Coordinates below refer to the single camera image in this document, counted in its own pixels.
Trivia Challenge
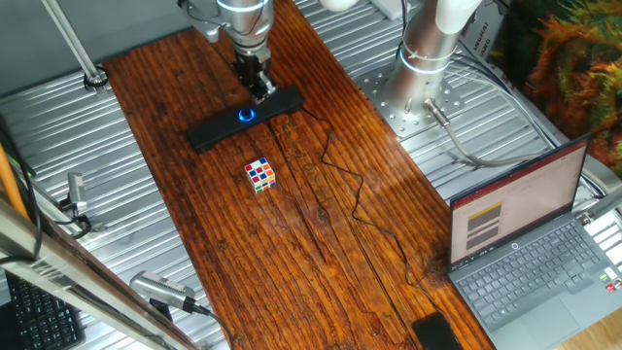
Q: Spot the white Rubik's cube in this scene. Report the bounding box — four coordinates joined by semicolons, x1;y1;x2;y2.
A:
243;157;277;195

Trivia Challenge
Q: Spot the black smartphone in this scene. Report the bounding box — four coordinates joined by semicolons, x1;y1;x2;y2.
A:
411;312;466;350

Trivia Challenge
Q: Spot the orange stick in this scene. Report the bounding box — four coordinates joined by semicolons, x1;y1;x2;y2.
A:
0;143;30;223

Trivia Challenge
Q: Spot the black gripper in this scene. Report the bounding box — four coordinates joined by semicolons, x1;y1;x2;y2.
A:
232;48;278;105

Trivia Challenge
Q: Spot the grey laptop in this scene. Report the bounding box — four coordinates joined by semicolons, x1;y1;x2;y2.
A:
447;133;622;350

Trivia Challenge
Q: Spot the orange green fuzzy plush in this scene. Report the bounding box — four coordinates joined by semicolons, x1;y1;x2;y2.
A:
504;0;622;179

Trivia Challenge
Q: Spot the white power strip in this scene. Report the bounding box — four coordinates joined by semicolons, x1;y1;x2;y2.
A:
368;0;410;21

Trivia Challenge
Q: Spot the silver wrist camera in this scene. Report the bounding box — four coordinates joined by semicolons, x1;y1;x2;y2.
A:
177;0;227;44

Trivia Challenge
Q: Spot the white thin cable bundle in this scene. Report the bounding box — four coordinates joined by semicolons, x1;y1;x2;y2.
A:
449;51;606;198

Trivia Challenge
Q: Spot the thin black speaker cable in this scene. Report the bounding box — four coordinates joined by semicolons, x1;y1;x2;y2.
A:
299;107;441;317

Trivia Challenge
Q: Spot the black soundbar speaker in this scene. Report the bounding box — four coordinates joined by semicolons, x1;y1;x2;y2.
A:
186;86;306;156

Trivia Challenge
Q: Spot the silver finned camera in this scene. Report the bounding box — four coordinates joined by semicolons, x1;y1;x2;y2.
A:
129;270;211;315

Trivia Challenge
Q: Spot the grey conduit cable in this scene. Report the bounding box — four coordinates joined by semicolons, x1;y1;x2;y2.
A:
422;98;553;169

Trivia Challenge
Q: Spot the metal pole stand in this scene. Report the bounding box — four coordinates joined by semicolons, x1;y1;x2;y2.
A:
41;0;111;92

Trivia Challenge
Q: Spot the black camera cable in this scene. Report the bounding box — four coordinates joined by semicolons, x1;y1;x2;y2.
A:
191;303;237;350

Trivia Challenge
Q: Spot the grey metal frame bar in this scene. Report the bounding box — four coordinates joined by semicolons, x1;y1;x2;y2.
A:
0;196;200;350

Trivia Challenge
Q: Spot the box with printed letters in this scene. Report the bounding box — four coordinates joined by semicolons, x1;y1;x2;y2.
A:
459;0;516;88

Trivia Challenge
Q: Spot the black keyboard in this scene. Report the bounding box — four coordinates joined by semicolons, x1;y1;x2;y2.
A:
4;271;86;350

